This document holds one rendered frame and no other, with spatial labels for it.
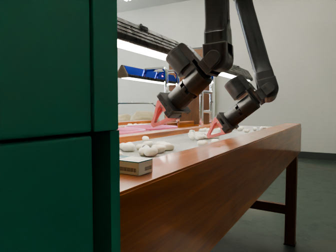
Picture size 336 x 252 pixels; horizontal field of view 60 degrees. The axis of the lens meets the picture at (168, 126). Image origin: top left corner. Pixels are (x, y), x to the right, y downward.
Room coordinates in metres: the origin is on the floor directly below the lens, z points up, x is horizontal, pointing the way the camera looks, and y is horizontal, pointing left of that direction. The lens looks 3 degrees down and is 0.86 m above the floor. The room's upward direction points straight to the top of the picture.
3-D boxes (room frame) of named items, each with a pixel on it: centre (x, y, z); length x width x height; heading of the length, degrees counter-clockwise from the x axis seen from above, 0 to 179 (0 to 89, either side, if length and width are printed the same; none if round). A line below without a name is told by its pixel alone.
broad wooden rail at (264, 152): (1.09, -0.33, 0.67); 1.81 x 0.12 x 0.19; 149
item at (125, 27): (0.85, 0.12, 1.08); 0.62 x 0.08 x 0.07; 149
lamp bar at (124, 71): (1.97, 0.11, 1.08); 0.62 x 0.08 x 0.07; 149
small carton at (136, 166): (0.43, 0.06, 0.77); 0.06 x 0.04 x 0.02; 59
